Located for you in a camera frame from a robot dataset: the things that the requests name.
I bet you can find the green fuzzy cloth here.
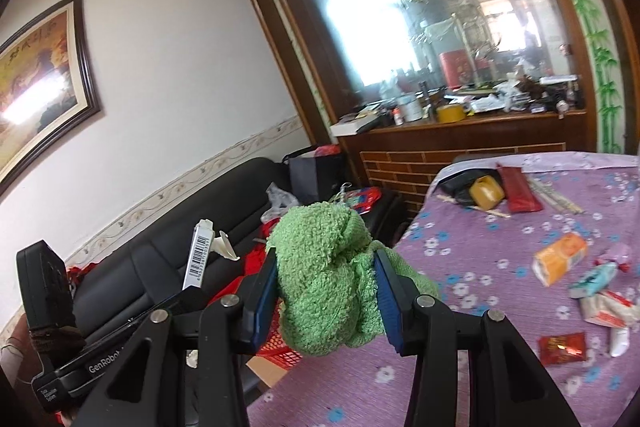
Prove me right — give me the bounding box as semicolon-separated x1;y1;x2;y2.
267;202;438;357

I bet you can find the white blue medicine box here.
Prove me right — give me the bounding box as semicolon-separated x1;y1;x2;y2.
182;219;215;289

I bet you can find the dark red snack wrapper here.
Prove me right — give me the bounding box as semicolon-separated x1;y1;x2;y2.
538;332;587;366

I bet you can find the orange tissue pack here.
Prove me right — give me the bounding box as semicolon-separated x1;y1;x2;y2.
532;233;588;287

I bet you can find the teal wet wipe pack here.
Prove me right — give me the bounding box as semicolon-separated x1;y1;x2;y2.
568;262;618;299

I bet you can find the white red snack bag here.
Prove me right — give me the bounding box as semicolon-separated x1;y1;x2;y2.
579;291;639;329

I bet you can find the small white bottle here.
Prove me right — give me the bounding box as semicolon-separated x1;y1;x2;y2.
608;327;630;358

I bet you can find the cardboard box under basket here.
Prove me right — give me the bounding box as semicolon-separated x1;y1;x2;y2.
246;357;288;388

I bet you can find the red plastic basket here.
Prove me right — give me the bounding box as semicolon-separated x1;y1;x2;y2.
257;300;302;371

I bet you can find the black leather sofa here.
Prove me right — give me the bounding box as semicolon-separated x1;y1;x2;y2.
64;156;402;358

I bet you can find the yellow tape roll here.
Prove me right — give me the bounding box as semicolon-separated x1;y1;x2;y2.
469;176;506;210

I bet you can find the purple floral tablecloth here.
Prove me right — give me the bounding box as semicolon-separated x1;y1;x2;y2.
248;152;639;426

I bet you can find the dark red pouch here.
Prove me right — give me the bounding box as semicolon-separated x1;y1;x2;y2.
497;165;542;213

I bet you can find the dark paper shopping bag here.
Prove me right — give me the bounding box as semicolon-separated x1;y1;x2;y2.
282;144;349;205

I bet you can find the clear plastic bag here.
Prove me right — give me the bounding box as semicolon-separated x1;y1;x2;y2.
260;183;299;225

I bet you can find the bundle of chopsticks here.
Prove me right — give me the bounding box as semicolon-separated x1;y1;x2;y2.
526;176;585;215

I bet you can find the wooden cabinet with mirror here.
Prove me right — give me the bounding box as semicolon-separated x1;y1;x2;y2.
250;0;639;213

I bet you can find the framed painting on wall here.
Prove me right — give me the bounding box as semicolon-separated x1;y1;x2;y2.
1;0;101;192

